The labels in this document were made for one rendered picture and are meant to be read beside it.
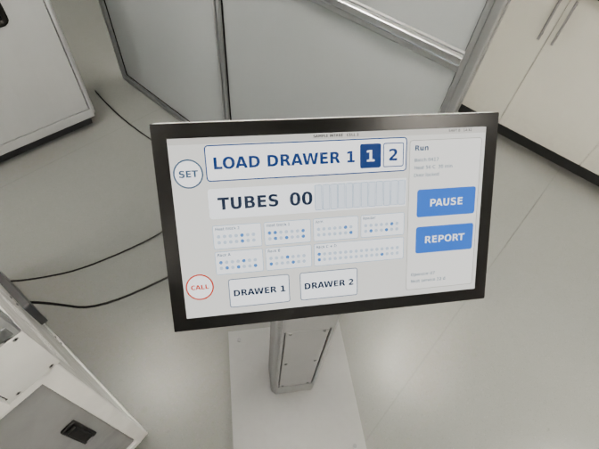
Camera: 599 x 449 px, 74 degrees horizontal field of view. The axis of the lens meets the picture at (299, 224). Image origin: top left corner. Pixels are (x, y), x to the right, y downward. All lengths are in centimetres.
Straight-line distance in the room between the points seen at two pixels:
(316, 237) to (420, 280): 19
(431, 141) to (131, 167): 186
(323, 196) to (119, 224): 156
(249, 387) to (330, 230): 105
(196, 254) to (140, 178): 164
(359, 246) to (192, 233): 25
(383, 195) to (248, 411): 110
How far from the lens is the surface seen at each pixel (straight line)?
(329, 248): 62
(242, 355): 161
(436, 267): 69
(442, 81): 123
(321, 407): 156
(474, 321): 192
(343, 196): 60
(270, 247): 60
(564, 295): 222
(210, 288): 62
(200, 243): 60
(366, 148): 61
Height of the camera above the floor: 156
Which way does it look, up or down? 53 degrees down
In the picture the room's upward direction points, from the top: 7 degrees clockwise
